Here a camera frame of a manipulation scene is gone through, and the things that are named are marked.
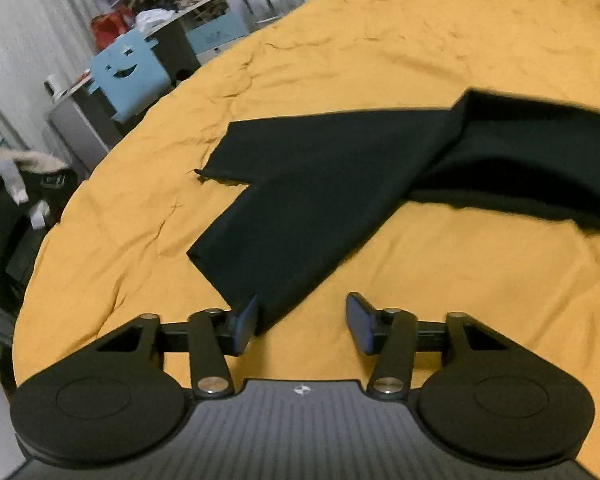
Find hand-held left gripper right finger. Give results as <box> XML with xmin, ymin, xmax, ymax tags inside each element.
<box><xmin>345</xmin><ymin>291</ymin><xmax>507</xmax><ymax>400</ymax></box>

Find red bag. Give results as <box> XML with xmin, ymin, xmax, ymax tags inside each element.
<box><xmin>90</xmin><ymin>9</ymin><xmax>137</xmax><ymax>51</ymax></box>

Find yellow bed blanket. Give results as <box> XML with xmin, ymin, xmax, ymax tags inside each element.
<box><xmin>13</xmin><ymin>0</ymin><xmax>600</xmax><ymax>401</ymax></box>

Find black pants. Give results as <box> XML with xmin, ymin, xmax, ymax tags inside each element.
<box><xmin>188</xmin><ymin>88</ymin><xmax>600</xmax><ymax>337</ymax></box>

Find blue smiley face chair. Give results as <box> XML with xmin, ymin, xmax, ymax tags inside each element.
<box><xmin>87</xmin><ymin>29</ymin><xmax>173</xmax><ymax>123</ymax></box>

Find dark jacket with fur hood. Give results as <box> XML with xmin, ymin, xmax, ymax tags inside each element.
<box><xmin>0</xmin><ymin>148</ymin><xmax>79</xmax><ymax>311</ymax></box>

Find grey desk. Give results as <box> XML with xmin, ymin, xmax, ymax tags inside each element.
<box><xmin>48</xmin><ymin>78</ymin><xmax>126</xmax><ymax>171</ymax></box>

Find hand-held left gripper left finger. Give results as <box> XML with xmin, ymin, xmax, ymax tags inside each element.
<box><xmin>96</xmin><ymin>294</ymin><xmax>260</xmax><ymax>398</ymax></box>

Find blue storage box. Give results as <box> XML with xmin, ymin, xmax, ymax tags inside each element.
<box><xmin>185</xmin><ymin>12</ymin><xmax>246</xmax><ymax>56</ymax></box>

